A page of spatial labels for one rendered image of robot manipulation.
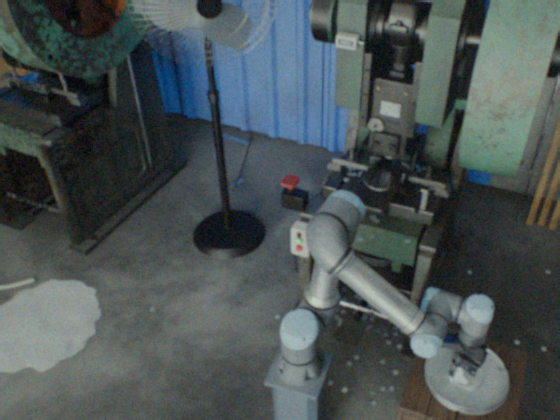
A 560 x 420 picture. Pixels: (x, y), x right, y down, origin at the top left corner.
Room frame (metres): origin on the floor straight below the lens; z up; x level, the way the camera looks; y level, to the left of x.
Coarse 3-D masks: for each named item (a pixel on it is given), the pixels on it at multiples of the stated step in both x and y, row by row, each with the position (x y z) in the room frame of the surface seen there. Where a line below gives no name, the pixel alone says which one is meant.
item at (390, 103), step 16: (384, 64) 1.97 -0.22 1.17; (384, 80) 1.85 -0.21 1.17; (400, 80) 1.85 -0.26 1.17; (384, 96) 1.84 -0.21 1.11; (400, 96) 1.82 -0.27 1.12; (384, 112) 1.84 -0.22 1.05; (400, 112) 1.82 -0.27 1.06; (384, 128) 1.84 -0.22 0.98; (400, 128) 1.82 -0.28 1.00; (368, 144) 1.86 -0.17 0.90; (384, 144) 1.81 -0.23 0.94; (400, 144) 1.82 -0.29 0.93
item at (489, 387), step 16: (448, 352) 1.31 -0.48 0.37; (432, 368) 1.24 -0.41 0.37; (448, 368) 1.24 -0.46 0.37; (480, 368) 1.24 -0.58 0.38; (496, 368) 1.24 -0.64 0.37; (432, 384) 1.17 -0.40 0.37; (448, 384) 1.17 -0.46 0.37; (464, 384) 1.17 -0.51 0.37; (480, 384) 1.17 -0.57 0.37; (496, 384) 1.18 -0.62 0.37; (448, 400) 1.11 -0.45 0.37; (464, 400) 1.11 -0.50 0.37; (480, 400) 1.11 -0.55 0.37; (496, 400) 1.11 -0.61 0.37
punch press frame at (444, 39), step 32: (352, 0) 1.85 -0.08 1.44; (384, 0) 1.96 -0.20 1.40; (448, 0) 1.78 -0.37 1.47; (480, 0) 2.18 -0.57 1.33; (352, 32) 1.84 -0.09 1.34; (448, 32) 1.73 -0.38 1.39; (352, 64) 1.84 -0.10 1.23; (448, 64) 1.73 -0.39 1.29; (352, 96) 1.84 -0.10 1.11; (448, 96) 1.74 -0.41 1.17; (448, 128) 2.01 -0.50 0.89; (448, 160) 2.26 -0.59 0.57; (384, 224) 1.70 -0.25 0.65; (416, 224) 1.70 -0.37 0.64; (384, 256) 1.66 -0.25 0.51; (416, 256) 1.66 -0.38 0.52
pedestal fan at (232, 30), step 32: (160, 0) 2.19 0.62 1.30; (192, 0) 2.16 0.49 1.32; (224, 0) 2.33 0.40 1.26; (224, 32) 2.29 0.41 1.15; (256, 32) 2.29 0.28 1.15; (192, 64) 2.25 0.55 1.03; (224, 160) 2.34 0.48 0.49; (224, 192) 2.33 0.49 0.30; (224, 224) 2.39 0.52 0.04; (256, 224) 2.40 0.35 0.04; (224, 256) 2.16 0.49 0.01
